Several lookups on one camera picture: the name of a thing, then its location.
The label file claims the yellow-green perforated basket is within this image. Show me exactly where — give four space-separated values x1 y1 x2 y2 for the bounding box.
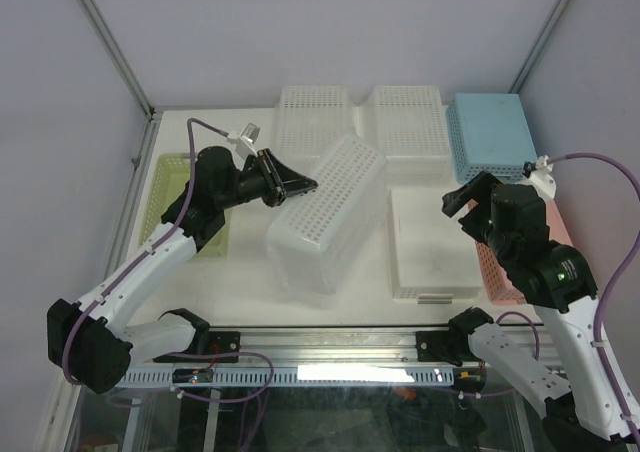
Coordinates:
137 152 232 261

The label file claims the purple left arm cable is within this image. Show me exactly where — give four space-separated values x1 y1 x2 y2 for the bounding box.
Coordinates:
62 118 276 452

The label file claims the white perforated basket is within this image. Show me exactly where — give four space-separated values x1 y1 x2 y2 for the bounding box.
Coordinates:
362 85 452 187
265 133 388 308

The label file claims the light blue perforated basket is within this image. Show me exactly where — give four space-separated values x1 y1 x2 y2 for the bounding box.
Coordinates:
445 93 537 184

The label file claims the left aluminium frame post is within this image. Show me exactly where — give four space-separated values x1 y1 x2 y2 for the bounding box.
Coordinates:
76 0 154 119

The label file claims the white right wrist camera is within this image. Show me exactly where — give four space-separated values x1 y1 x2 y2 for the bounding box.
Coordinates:
519 155 557 203

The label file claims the aluminium mounting rail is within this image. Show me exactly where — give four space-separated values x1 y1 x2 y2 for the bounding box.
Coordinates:
206 324 449 366

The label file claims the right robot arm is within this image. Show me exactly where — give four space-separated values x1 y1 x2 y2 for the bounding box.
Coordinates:
442 172 639 451

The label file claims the right aluminium frame post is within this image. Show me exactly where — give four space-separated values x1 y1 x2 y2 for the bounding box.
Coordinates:
509 0 574 94

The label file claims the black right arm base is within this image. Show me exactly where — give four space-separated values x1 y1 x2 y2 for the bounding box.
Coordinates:
415 307 494 367

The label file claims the aluminium frame post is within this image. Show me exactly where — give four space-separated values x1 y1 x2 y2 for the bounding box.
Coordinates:
509 0 574 94
76 0 154 119

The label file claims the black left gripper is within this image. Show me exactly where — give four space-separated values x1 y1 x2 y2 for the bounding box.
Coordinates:
216 147 317 210

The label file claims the white perforated basket top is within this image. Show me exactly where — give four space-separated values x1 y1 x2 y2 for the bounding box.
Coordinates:
362 85 452 187

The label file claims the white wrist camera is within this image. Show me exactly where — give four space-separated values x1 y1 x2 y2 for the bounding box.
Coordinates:
226 123 261 160
519 155 557 203

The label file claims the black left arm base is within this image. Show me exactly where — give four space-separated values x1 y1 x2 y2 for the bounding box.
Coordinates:
153 329 241 364

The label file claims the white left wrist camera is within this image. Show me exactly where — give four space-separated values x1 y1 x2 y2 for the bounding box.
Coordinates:
226 123 261 160

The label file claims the pink basket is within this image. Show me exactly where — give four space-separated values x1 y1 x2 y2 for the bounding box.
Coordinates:
475 200 573 306

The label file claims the grey slotted cable duct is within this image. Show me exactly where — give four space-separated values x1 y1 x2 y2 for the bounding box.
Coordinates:
117 365 454 389

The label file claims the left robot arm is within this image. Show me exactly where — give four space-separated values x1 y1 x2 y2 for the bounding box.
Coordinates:
46 146 318 394

